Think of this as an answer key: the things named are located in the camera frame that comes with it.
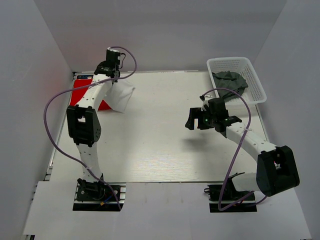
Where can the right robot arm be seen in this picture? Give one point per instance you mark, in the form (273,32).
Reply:
(276,169)

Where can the blue label sticker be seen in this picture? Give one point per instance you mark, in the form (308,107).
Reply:
(84,77)

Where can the white t shirt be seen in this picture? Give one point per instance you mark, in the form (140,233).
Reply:
(118,95)

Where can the dark grey t shirt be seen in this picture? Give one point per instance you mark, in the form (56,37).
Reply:
(229,82)

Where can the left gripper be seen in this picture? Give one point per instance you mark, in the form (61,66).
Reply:
(103,63)

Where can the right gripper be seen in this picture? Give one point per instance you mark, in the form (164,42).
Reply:
(197,113)

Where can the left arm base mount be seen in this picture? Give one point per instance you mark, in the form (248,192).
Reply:
(98,197)

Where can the white plastic basket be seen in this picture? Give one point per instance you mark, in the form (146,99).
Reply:
(254,94)

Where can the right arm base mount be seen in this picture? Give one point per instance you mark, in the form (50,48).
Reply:
(229,196)

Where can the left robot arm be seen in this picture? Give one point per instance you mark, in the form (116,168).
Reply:
(84,126)

